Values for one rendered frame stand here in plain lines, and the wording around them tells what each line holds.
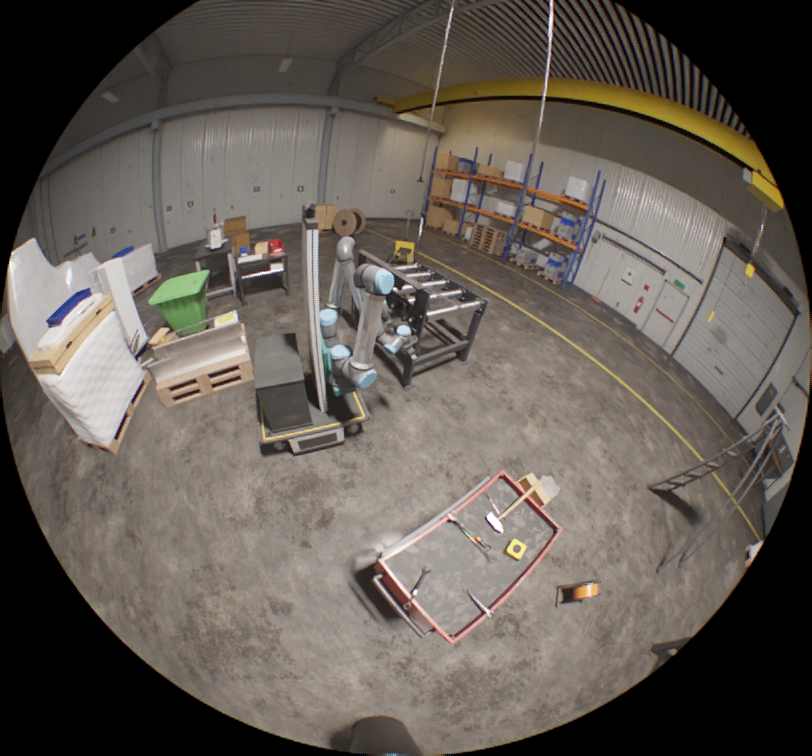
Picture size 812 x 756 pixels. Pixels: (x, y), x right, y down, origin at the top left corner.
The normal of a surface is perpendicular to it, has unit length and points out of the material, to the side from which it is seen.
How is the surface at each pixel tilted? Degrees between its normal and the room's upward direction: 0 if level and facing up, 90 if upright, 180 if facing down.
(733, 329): 90
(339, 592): 0
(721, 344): 90
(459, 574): 0
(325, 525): 0
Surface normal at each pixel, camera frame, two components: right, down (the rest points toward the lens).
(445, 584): 0.14, -0.79
